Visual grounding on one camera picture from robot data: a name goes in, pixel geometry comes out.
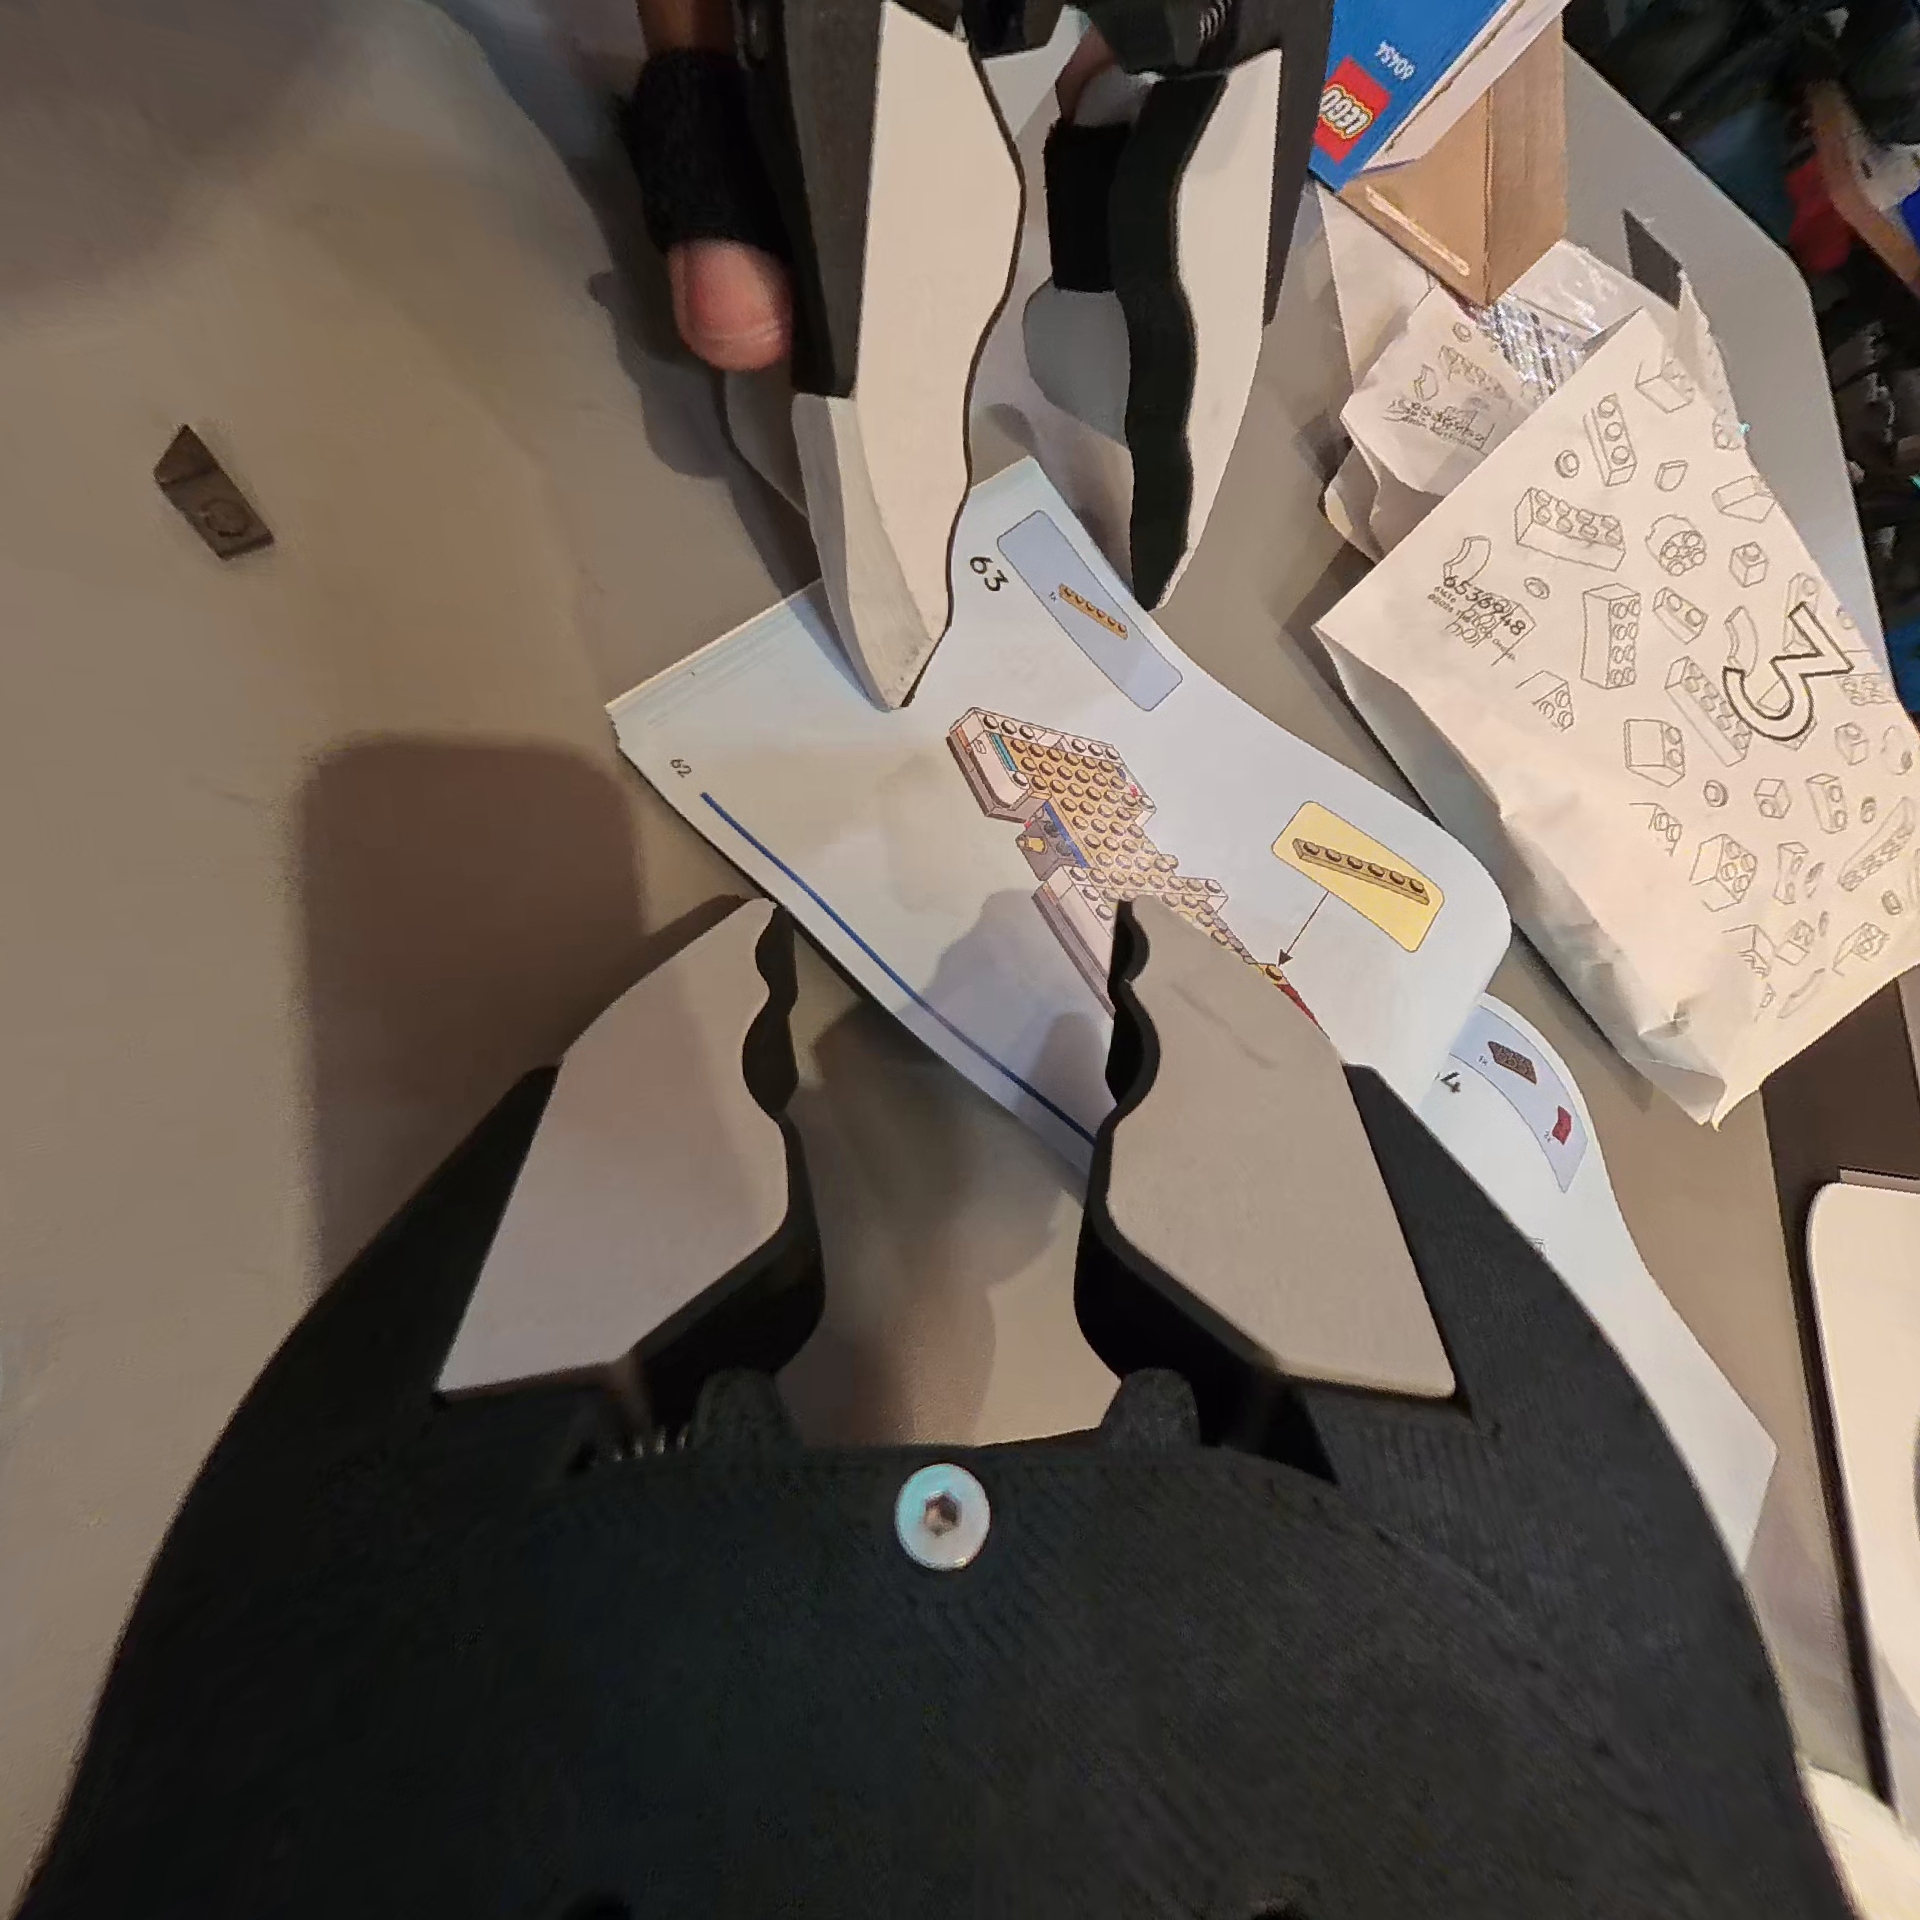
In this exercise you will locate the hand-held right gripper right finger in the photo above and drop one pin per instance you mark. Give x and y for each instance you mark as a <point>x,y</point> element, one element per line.
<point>1259,1185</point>

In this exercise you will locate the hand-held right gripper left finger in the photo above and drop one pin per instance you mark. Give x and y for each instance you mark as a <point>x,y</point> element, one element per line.
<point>630,1200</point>

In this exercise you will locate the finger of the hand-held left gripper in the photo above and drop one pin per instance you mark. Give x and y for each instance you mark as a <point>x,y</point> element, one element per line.
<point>1243,195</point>
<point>914,299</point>

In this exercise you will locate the toy brick instruction booklet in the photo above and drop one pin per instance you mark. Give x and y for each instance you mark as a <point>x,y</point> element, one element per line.
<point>902,810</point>

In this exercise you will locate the person's left hand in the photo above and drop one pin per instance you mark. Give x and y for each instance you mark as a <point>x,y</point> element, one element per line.
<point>732,307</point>

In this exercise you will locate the blue toy brick box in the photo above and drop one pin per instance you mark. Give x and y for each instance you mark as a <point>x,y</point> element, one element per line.
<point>1402,77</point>

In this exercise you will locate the brown cardboard piece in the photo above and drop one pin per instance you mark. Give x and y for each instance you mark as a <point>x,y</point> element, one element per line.
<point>1507,181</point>

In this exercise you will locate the crumpled white paper bag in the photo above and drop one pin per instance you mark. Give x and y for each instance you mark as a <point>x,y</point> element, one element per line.
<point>1440,406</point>

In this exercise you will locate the clear plastic bag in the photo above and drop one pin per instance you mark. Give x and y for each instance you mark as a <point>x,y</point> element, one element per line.
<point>1559,307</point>

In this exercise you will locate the white brick-print paper bag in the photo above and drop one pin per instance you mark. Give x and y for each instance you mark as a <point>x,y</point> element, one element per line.
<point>1635,751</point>

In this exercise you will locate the small grey toy brick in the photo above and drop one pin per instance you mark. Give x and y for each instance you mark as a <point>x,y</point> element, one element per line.
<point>212,495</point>

